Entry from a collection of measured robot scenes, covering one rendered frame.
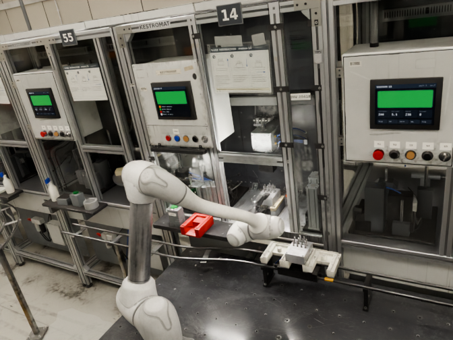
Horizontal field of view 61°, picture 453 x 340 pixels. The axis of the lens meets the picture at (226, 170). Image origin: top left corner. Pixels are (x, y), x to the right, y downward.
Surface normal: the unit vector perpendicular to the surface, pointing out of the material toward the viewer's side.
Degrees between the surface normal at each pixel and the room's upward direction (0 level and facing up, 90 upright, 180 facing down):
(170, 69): 90
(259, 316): 0
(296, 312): 0
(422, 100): 90
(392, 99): 90
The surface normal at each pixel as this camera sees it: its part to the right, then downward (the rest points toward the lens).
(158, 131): -0.47, 0.41
